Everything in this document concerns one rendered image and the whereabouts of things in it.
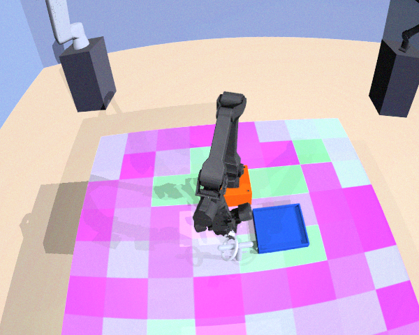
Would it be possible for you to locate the blue tray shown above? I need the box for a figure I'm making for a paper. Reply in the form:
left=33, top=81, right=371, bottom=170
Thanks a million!
left=252, top=203, right=309, bottom=254

